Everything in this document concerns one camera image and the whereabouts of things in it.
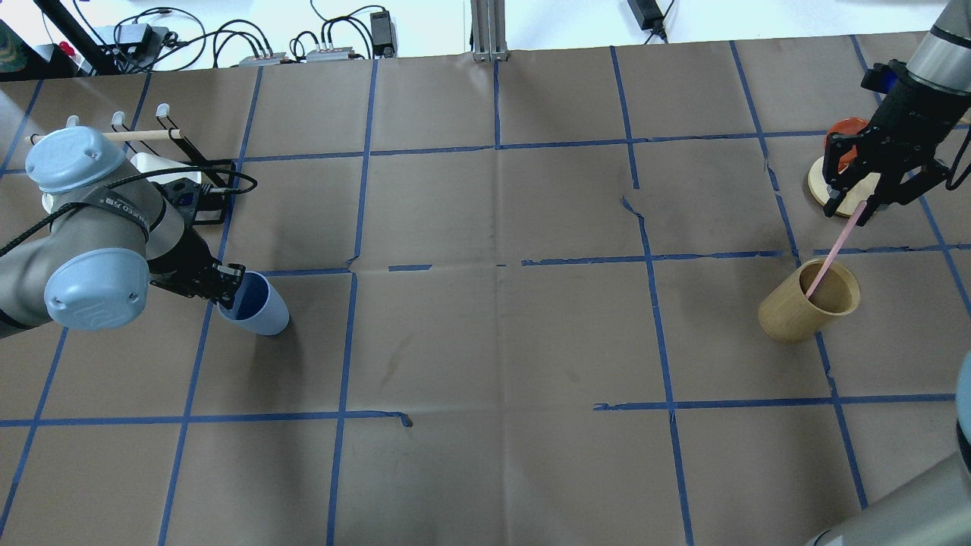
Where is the black power adapter centre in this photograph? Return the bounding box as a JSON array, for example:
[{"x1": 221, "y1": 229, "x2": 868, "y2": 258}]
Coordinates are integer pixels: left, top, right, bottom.
[{"x1": 369, "y1": 10, "x2": 398, "y2": 58}]

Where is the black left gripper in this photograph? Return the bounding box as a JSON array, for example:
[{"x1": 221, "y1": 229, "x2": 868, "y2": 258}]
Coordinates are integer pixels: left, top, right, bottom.
[{"x1": 150, "y1": 228, "x2": 246, "y2": 302}]

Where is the black power adapter right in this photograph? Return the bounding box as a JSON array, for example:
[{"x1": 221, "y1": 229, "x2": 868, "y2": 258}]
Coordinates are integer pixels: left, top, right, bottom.
[{"x1": 627, "y1": 0, "x2": 668, "y2": 31}]

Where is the bamboo chopstick holder cup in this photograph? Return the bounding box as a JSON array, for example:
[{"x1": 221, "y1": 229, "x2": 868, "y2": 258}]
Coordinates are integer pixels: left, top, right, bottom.
[{"x1": 757, "y1": 258, "x2": 861, "y2": 344}]

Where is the black wire rack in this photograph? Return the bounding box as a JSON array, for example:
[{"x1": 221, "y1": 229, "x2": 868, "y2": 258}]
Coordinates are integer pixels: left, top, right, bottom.
[{"x1": 156, "y1": 103, "x2": 235, "y2": 226}]

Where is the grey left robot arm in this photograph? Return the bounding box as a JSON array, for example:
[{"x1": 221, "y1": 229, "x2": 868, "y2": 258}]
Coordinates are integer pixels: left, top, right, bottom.
[{"x1": 1, "y1": 127, "x2": 246, "y2": 337}]

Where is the round wooden coaster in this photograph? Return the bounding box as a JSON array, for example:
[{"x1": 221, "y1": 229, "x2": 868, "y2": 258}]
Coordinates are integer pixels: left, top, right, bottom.
[{"x1": 807, "y1": 154, "x2": 885, "y2": 209}]

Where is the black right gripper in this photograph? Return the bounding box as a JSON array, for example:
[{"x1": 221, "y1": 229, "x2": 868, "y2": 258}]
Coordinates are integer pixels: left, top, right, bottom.
[{"x1": 823, "y1": 62, "x2": 969, "y2": 225}]

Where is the red bowl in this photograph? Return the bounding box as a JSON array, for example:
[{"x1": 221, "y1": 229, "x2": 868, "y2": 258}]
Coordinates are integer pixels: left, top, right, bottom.
[{"x1": 826, "y1": 118, "x2": 870, "y2": 165}]

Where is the pink chopstick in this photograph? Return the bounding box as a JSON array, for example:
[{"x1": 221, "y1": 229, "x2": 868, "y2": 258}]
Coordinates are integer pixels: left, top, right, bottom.
[{"x1": 804, "y1": 199, "x2": 867, "y2": 300}]

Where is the black power adapter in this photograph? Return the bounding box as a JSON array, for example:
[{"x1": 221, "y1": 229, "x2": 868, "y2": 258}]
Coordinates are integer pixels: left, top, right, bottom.
[
  {"x1": 627, "y1": 0, "x2": 668, "y2": 31},
  {"x1": 369, "y1": 10, "x2": 398, "y2": 58}
]

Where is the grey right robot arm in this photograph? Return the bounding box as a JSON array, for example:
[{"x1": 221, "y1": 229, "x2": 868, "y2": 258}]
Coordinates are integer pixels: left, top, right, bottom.
[{"x1": 822, "y1": 1, "x2": 970, "y2": 227}]

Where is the grey power brick left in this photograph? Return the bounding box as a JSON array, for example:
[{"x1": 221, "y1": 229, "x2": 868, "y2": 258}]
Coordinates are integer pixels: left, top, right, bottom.
[{"x1": 112, "y1": 24, "x2": 169, "y2": 58}]

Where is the wooden dowel on rack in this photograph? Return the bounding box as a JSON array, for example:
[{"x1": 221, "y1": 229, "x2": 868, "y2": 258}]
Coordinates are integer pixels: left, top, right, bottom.
[{"x1": 24, "y1": 127, "x2": 184, "y2": 145}]

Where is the grey usb hub box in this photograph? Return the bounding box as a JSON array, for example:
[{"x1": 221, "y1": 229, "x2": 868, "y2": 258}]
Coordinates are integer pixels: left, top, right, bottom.
[{"x1": 237, "y1": 46, "x2": 364, "y2": 67}]

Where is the light blue plastic cup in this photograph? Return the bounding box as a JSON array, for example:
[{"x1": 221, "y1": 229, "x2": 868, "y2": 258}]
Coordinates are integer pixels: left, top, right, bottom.
[{"x1": 215, "y1": 271, "x2": 291, "y2": 337}]

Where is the black tripod leg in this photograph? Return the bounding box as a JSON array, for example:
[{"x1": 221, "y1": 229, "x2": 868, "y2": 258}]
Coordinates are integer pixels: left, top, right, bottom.
[{"x1": 33, "y1": 0, "x2": 121, "y2": 76}]

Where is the aluminium frame post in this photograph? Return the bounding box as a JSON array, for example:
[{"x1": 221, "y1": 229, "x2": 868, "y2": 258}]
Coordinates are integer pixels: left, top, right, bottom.
[{"x1": 470, "y1": 0, "x2": 510, "y2": 63}]

